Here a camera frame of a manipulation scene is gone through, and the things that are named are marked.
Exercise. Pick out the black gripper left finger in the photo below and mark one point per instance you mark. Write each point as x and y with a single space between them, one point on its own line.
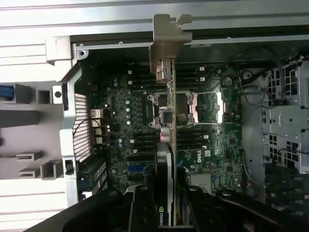
142 210

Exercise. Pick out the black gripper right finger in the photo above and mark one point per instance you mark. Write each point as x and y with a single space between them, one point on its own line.
198 207

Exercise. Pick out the silver chipset heatsink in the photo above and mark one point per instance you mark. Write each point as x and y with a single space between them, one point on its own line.
200 182

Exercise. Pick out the blue expansion slot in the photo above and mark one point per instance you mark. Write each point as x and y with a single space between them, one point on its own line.
135 168

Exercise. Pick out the black RAM slot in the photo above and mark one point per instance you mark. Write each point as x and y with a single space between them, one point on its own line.
142 82
142 72
144 135

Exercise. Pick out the black plastic fan shroud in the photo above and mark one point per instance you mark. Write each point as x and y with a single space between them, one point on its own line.
289 188

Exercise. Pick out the green motherboard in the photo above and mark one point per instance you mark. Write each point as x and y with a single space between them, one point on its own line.
125 116

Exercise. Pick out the CPU socket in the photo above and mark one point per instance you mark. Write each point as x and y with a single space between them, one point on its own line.
186 108

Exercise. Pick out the open metal socket cover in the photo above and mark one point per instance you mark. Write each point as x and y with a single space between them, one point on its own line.
219 106

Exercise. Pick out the open black PC case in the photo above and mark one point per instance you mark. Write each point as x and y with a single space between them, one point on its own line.
70 120

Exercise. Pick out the silver drive cage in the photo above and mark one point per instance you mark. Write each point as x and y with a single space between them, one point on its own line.
285 120

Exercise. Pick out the grey parts rack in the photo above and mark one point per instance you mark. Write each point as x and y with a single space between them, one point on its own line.
24 94

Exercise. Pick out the grey plastic corner fixture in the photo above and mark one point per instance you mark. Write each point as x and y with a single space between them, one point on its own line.
59 53

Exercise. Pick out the hard disk with blue caddy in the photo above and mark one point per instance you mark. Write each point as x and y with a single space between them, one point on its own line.
6 93

